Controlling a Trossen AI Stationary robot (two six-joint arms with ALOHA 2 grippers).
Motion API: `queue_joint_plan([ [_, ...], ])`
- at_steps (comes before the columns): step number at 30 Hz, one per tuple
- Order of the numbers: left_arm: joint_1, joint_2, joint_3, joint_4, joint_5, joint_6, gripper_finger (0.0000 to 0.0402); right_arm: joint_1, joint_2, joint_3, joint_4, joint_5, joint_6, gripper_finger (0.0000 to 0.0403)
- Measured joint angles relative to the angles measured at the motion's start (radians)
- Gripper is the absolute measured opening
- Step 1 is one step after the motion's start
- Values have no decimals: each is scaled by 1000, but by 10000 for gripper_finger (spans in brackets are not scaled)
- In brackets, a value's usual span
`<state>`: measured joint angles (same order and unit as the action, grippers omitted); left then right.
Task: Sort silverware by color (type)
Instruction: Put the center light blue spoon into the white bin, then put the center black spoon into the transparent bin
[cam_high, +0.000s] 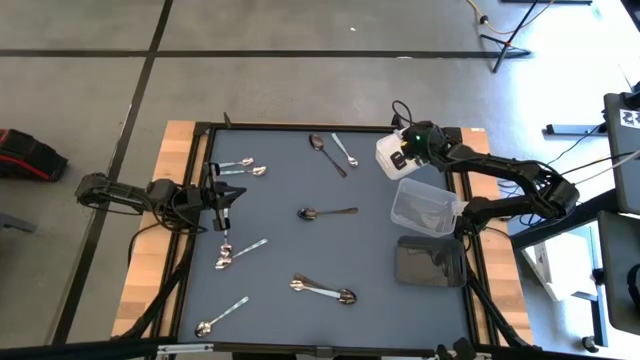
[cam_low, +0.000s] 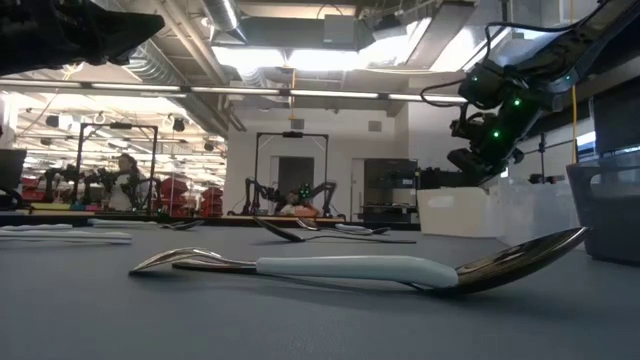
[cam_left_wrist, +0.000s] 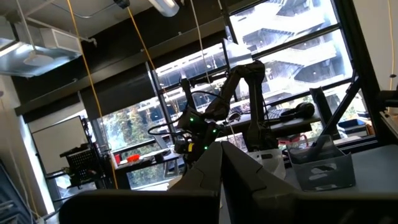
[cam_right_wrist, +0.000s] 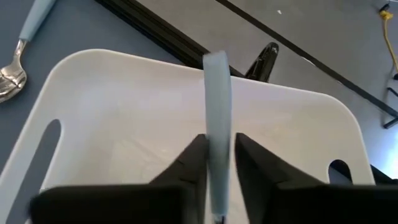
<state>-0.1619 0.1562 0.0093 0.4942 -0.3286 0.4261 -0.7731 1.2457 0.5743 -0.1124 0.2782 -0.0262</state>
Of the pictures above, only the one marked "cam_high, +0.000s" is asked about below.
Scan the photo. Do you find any arm cable loop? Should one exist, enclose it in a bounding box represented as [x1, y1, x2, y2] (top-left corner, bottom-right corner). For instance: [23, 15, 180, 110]
[391, 99, 416, 129]
[162, 192, 209, 236]

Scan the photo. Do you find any black table frame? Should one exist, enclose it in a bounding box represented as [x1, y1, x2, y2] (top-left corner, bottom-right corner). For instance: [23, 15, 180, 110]
[113, 112, 540, 354]

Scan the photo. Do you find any right arm cable loop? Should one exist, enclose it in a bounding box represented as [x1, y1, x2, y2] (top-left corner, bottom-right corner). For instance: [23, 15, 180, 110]
[391, 99, 416, 129]

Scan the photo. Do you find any red and black bag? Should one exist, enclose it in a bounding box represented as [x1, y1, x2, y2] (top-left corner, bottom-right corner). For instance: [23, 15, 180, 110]
[0, 128, 69, 183]

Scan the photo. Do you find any grey table mat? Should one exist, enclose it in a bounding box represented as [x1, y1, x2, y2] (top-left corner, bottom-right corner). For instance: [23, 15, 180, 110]
[177, 128, 474, 350]

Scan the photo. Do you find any grey floor object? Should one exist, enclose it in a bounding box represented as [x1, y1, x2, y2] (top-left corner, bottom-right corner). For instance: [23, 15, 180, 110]
[0, 212, 39, 235]

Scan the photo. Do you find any shiny silver spoon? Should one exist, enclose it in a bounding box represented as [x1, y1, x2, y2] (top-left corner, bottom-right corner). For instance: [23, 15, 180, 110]
[220, 219, 234, 257]
[214, 237, 269, 272]
[194, 295, 250, 339]
[289, 279, 346, 301]

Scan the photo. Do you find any black rig crossbar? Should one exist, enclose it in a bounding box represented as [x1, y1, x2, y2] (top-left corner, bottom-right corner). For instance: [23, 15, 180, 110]
[0, 337, 640, 360]

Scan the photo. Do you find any thin black cable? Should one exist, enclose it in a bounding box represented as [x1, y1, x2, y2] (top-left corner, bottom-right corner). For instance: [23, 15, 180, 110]
[544, 124, 609, 169]

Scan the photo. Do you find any dark grey plastic bin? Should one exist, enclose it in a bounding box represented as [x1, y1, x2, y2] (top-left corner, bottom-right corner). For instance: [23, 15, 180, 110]
[393, 234, 468, 289]

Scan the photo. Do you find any black tripod stand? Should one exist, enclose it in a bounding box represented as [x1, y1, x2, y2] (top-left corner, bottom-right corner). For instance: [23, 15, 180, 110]
[478, 0, 534, 74]

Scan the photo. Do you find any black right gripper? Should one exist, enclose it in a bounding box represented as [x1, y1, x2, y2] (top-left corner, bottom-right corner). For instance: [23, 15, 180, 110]
[390, 119, 449, 170]

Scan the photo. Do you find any yellow floor cable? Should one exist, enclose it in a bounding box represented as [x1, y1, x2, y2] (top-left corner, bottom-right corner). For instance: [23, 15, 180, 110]
[466, 0, 556, 36]

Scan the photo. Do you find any black equipment panel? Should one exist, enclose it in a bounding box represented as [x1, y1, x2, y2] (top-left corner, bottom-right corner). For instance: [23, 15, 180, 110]
[597, 209, 640, 336]

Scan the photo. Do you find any black cart panel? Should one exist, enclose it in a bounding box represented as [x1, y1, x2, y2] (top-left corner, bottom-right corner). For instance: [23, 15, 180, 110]
[602, 91, 640, 216]

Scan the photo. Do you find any dark metal spoon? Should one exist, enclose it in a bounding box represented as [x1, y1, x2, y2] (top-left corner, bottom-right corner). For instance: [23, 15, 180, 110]
[293, 272, 358, 306]
[308, 132, 348, 179]
[296, 206, 360, 222]

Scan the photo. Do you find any left arm cable loop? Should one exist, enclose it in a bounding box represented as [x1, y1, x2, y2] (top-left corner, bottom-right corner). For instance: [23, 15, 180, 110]
[162, 192, 209, 236]

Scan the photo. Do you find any white cable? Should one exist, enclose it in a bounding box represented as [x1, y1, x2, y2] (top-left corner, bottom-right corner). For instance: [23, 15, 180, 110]
[572, 148, 640, 187]

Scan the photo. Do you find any white box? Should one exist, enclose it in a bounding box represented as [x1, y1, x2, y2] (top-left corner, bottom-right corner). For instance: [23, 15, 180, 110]
[521, 232, 599, 303]

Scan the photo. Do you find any clear plastic bin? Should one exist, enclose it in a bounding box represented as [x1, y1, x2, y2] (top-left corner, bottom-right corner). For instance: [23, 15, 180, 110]
[389, 177, 462, 239]

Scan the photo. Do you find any white plastic bin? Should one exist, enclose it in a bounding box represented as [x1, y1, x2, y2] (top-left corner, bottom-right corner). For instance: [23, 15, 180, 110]
[374, 127, 432, 182]

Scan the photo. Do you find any black floor bar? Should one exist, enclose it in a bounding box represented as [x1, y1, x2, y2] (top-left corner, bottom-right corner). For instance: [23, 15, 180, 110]
[544, 123, 609, 137]

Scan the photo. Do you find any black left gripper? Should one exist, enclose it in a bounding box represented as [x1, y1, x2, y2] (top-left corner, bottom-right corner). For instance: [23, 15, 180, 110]
[187, 161, 247, 233]

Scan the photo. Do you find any black diagonal bar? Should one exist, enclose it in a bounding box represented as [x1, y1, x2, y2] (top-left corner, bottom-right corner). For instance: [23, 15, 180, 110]
[509, 188, 619, 251]

